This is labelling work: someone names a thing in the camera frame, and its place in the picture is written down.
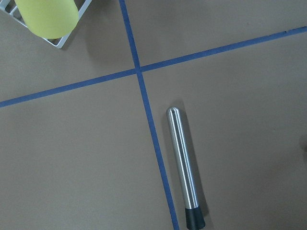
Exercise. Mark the yellow cup on rack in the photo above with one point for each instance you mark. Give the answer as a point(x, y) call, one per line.
point(49, 19)

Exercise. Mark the steel muddler black tip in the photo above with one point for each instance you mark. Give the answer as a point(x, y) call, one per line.
point(193, 212)

